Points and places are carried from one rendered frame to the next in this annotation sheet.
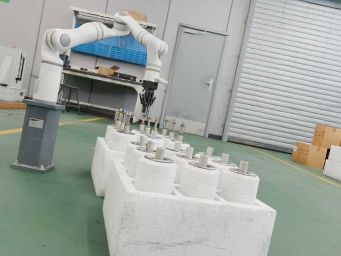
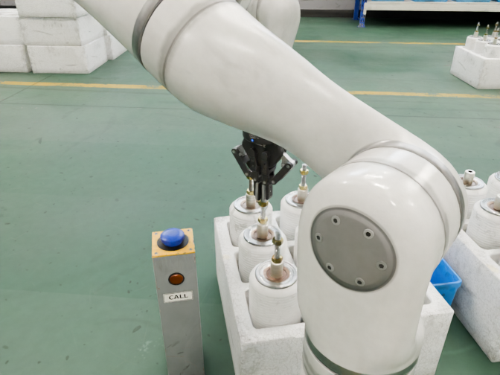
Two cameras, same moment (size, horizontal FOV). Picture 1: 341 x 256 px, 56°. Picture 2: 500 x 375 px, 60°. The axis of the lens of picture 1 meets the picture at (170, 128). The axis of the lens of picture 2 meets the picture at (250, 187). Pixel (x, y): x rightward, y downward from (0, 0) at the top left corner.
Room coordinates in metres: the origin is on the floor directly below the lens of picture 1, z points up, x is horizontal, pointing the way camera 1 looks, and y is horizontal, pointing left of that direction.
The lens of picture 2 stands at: (1.48, 0.83, 0.75)
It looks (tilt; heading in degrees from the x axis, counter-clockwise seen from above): 29 degrees down; 278
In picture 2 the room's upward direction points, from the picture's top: straight up
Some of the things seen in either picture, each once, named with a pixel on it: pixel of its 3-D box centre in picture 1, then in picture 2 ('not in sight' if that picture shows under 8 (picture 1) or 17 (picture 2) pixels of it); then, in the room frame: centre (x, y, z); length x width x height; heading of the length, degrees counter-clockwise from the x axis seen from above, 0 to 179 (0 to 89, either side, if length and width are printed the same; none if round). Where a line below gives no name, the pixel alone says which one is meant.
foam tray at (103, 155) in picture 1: (139, 168); (313, 289); (1.44, 0.10, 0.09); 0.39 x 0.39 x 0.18; 18
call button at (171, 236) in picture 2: not in sight; (172, 238); (1.69, 0.26, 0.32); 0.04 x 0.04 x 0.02
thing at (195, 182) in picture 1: (195, 199); not in sight; (0.82, -0.10, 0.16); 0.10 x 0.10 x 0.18
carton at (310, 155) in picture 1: (311, 155); not in sight; (4.54, -2.07, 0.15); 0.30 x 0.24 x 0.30; 1
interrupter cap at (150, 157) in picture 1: (159, 159); not in sight; (0.79, 0.01, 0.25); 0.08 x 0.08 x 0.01
